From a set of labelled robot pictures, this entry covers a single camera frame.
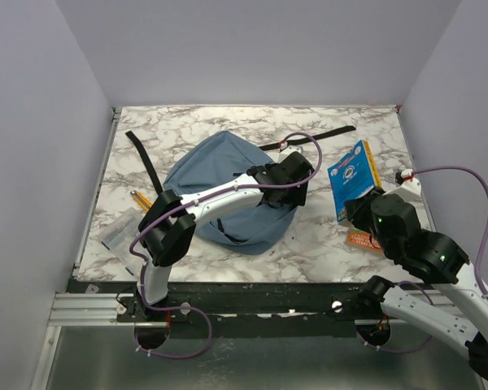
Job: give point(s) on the yellow utility knife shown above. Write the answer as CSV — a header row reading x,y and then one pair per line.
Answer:
x,y
144,203

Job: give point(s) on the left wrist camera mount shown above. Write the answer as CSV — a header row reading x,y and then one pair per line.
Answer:
x,y
285,150

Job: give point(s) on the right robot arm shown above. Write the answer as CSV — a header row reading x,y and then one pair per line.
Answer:
x,y
435,259

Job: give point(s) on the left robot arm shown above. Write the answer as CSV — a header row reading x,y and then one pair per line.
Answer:
x,y
165,233

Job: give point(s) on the orange Treehouse book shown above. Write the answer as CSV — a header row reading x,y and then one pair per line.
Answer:
x,y
362,240

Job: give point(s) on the blue backpack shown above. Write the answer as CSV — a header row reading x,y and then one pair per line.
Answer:
x,y
218,159

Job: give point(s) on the clear plastic box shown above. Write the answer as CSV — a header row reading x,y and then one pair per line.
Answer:
x,y
118,236

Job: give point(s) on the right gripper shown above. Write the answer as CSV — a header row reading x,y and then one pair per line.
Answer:
x,y
357,207

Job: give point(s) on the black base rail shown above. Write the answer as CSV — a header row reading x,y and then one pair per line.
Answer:
x,y
238,310

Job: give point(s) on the blue paperback book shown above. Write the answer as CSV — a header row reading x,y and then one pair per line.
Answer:
x,y
353,176

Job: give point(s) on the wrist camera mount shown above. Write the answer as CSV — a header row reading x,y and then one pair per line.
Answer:
x,y
409,187
285,150

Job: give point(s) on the aluminium frame rail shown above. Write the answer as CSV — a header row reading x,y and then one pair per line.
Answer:
x,y
88,299

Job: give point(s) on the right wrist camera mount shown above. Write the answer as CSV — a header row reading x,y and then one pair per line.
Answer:
x,y
409,187

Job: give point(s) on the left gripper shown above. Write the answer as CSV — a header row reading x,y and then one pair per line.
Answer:
x,y
296,197

